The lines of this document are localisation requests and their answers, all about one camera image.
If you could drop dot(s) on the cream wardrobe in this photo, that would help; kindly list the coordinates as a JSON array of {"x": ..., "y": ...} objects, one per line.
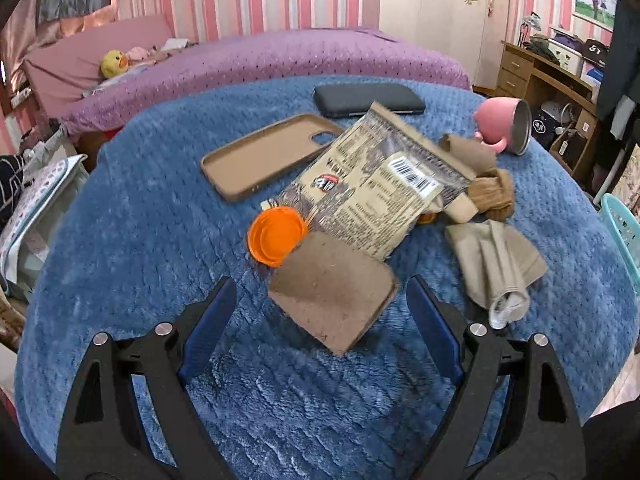
[{"x": 440, "y": 15}]

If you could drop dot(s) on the purple dotted bed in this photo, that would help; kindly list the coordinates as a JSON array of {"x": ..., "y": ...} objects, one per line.
[{"x": 280, "y": 57}]

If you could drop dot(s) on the orange plastic lid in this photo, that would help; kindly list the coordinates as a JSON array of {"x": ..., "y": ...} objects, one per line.
[{"x": 275, "y": 235}]

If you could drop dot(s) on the white box with drawers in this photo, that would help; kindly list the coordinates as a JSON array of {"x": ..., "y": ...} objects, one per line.
[{"x": 565, "y": 55}]

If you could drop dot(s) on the black phone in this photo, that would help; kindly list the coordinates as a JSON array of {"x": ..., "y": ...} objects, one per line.
[{"x": 367, "y": 99}]

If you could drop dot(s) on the brown cardboard piece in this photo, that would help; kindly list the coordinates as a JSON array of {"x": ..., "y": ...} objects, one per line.
[{"x": 332, "y": 292}]

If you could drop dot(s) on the tan phone case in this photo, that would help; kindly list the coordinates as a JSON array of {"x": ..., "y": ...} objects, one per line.
[{"x": 260, "y": 157}]

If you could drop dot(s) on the beige cloth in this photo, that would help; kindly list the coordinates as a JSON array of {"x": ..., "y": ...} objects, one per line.
[{"x": 492, "y": 260}]

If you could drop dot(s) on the yellow duck plush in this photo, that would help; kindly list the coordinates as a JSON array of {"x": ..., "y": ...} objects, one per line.
[{"x": 113, "y": 63}]

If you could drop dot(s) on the small framed wall picture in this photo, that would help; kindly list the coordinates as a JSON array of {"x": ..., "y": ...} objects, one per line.
[{"x": 595, "y": 2}]

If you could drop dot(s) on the blue fleece blanket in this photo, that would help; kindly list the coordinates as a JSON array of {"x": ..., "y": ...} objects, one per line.
[{"x": 150, "y": 240}]

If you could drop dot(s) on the desk lamp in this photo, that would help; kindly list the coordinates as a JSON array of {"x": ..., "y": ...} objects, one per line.
[{"x": 529, "y": 27}]

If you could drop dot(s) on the dark patterned bag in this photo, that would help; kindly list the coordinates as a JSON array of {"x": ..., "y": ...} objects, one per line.
[{"x": 10, "y": 182}]

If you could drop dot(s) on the black bag with white label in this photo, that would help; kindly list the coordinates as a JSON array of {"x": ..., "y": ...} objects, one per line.
[{"x": 545, "y": 127}]

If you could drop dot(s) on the brown printed snack bag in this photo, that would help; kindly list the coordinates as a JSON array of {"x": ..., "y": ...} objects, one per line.
[{"x": 370, "y": 180}]

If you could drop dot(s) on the pink metal mug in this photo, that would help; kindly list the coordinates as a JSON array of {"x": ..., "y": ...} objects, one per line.
[{"x": 500, "y": 122}]

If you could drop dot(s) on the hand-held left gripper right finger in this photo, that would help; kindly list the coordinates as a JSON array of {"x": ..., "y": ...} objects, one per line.
[{"x": 435, "y": 330}]

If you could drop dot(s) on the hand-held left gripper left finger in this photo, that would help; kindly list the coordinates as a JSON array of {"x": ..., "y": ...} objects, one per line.
[{"x": 210, "y": 325}]

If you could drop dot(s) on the wooden desk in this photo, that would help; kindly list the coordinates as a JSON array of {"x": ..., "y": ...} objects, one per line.
[{"x": 525, "y": 72}]

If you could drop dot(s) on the pink covered headboard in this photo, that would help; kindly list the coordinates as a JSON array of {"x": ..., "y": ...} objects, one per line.
[{"x": 65, "y": 60}]

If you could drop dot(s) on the pink curtain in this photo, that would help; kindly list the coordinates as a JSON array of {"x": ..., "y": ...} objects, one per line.
[{"x": 30, "y": 35}]

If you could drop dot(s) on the teal plastic basket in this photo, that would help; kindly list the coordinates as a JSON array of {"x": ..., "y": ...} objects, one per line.
[{"x": 620, "y": 230}]

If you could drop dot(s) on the brown cardboard tube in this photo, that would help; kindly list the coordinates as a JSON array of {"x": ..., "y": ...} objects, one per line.
[{"x": 467, "y": 152}]

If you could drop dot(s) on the dark clothes pile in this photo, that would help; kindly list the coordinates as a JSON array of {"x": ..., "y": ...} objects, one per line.
[{"x": 542, "y": 49}]

